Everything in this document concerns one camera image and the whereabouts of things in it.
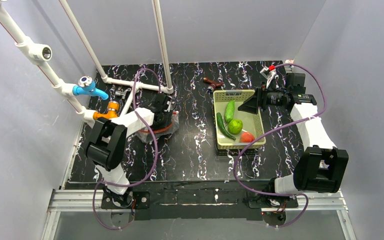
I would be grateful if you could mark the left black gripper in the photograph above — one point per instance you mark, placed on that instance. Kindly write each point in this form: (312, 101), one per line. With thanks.
(162, 117)

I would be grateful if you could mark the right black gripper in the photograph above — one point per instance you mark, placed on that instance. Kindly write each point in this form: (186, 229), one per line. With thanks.
(262, 100)

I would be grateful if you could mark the green fake cucumber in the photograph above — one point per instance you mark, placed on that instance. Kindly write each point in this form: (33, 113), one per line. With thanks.
(229, 111)

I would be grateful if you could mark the clear zip top bag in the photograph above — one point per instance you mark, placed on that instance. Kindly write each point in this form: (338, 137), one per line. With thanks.
(146, 137)

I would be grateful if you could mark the red fake tomato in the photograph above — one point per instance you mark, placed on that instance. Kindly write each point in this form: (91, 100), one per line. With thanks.
(246, 137)

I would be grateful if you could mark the dark green fake chili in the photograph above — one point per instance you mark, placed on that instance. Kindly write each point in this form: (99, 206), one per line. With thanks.
(221, 127)

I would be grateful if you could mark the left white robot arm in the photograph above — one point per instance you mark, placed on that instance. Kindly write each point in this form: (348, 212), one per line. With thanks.
(106, 143)

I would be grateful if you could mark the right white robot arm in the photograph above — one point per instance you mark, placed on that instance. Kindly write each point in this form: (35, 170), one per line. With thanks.
(322, 166)

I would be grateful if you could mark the yellow-green plastic basket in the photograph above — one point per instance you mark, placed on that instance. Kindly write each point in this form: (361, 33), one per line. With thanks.
(251, 123)

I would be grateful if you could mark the grey metal faucet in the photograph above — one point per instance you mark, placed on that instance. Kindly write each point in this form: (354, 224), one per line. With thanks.
(122, 93)

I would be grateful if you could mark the orange plastic faucet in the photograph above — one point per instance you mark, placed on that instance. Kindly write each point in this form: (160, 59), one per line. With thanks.
(112, 111)

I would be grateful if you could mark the blue plastic faucet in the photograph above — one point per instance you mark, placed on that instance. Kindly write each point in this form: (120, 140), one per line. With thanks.
(87, 86)

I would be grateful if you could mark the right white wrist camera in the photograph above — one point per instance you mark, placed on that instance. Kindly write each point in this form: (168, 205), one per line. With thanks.
(269, 74)

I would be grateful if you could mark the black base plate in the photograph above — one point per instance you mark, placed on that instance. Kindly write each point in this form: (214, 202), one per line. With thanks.
(211, 199)

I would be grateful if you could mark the aluminium frame rail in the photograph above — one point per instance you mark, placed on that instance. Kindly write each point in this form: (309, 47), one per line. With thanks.
(190, 154)

